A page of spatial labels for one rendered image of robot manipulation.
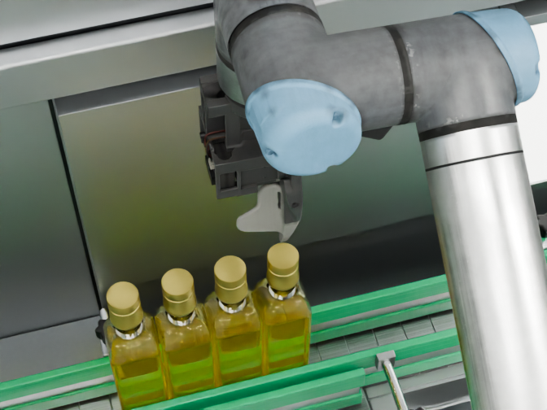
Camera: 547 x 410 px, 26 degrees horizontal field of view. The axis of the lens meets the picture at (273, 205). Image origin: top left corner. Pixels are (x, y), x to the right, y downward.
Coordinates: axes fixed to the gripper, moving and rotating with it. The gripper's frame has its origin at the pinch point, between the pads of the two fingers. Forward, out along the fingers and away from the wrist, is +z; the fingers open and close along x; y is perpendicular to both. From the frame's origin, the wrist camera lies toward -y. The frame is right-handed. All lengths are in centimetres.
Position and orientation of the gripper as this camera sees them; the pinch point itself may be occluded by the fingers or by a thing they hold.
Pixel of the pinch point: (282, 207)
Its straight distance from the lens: 117.7
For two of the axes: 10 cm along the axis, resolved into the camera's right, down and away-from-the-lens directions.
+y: -9.7, 2.0, -1.4
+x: 2.4, 8.0, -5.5
